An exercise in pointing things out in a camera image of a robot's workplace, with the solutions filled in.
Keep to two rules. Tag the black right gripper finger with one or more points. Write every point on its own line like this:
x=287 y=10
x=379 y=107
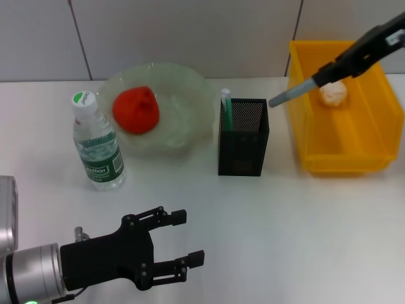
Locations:
x=335 y=71

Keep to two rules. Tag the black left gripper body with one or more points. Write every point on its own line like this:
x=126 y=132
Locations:
x=104 y=256

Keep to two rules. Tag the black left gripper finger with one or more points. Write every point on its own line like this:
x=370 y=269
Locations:
x=196 y=258
x=178 y=217

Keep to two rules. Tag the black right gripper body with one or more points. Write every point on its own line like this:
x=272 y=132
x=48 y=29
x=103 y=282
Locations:
x=373 y=41

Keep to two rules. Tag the white paper ball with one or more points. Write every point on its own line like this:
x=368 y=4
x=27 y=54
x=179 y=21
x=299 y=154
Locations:
x=333 y=95

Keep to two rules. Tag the grey marker pen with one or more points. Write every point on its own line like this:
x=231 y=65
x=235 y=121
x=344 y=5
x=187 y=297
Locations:
x=291 y=93

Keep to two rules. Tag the clear green-label water bottle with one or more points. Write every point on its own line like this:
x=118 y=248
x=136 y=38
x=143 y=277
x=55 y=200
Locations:
x=98 y=152

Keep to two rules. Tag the red tomato-shaped object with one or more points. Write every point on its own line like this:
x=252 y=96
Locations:
x=136 y=111

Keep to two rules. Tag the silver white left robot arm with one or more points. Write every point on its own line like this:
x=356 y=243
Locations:
x=34 y=272

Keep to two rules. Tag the black mesh pen holder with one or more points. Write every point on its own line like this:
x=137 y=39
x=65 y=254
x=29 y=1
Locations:
x=240 y=149

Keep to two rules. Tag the green glass fruit plate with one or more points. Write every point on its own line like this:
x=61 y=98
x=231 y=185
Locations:
x=186 y=104

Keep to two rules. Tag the left wrist silver plug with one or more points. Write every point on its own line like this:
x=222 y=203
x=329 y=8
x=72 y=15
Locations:
x=79 y=233

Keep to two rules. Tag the yellow plastic bin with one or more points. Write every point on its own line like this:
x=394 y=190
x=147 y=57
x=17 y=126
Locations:
x=348 y=136

